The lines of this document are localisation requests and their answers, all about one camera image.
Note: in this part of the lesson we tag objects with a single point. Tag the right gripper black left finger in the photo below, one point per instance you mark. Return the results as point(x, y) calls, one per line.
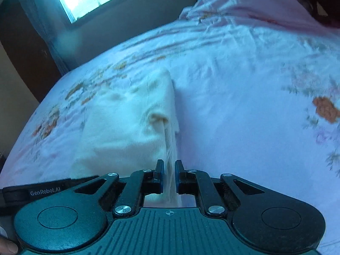
point(140, 184)

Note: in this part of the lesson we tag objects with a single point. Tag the dark wooden wardrobe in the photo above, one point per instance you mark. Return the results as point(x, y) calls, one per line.
point(27, 51)

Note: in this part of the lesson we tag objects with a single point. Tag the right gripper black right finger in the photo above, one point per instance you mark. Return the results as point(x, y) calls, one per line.
point(199, 184)

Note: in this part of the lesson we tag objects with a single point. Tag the floral pink bed quilt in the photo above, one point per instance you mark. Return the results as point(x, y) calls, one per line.
point(257, 92)

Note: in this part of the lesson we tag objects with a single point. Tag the left grey curtain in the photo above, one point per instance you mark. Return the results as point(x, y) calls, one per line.
point(37, 13)

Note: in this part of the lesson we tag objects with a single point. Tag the cream knit sweater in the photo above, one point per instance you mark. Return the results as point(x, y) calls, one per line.
point(129, 130)

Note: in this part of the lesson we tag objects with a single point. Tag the person's left hand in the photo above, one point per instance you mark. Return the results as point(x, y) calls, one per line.
point(7, 246)

